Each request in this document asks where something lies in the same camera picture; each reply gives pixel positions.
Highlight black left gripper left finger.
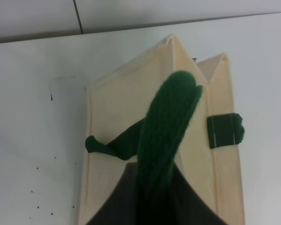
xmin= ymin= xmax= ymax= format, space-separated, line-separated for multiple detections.
xmin=88 ymin=163 xmax=139 ymax=225

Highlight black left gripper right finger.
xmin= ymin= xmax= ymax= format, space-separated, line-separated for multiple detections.
xmin=170 ymin=166 xmax=226 ymax=225

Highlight cream linen bag green handles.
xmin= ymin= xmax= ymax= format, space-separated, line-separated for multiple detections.
xmin=86 ymin=35 xmax=245 ymax=225

